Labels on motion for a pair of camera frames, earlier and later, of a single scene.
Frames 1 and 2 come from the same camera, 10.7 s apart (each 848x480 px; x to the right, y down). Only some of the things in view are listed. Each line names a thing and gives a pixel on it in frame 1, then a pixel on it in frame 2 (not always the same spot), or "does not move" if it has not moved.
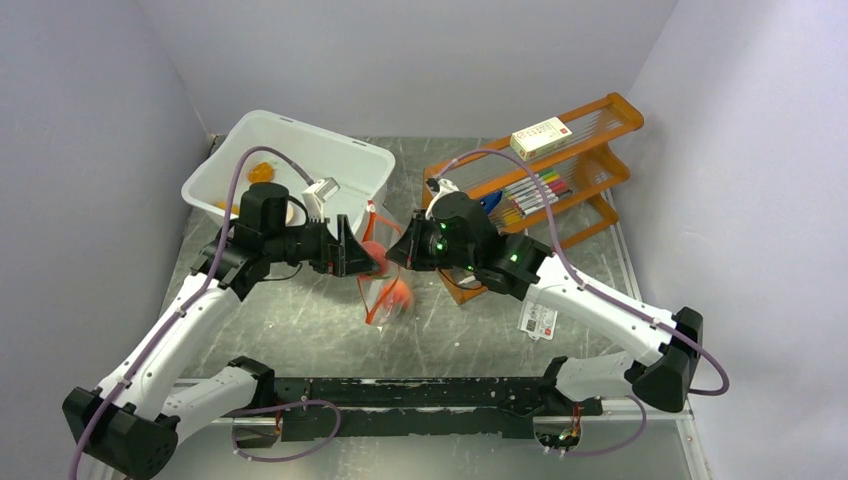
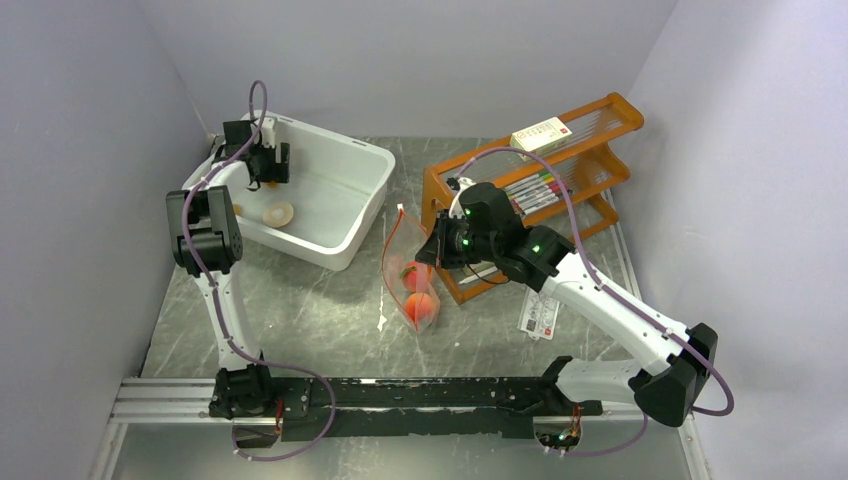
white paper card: (538, 320) does not move
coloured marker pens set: (526, 195) does not move
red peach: (378, 252) -> (415, 277)
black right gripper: (408, 251) does not move
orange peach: (399, 296) -> (420, 307)
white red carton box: (538, 137) does not move
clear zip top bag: (386, 295) -> (411, 281)
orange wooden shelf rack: (543, 187) does not move
